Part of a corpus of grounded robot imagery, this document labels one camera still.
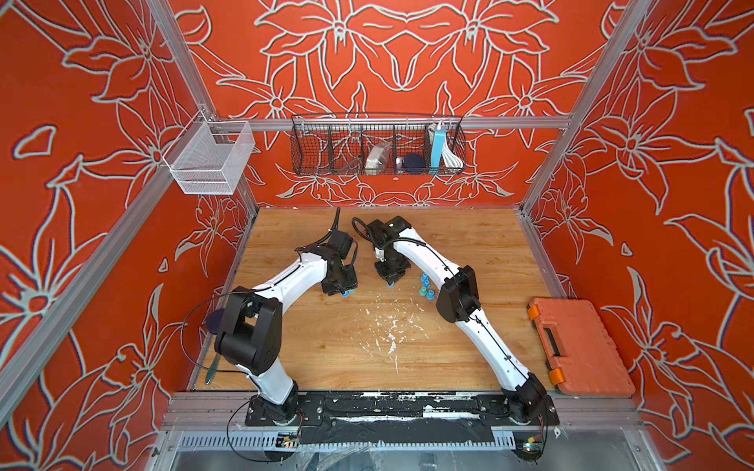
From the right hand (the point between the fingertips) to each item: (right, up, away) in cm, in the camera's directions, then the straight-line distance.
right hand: (385, 280), depth 95 cm
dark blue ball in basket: (+10, +39, -1) cm, 40 cm away
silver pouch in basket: (-3, +40, -4) cm, 40 cm away
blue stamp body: (+9, +5, -26) cm, 28 cm away
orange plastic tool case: (+52, -18, -19) cm, 58 cm away
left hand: (-11, 0, -6) cm, 13 cm away
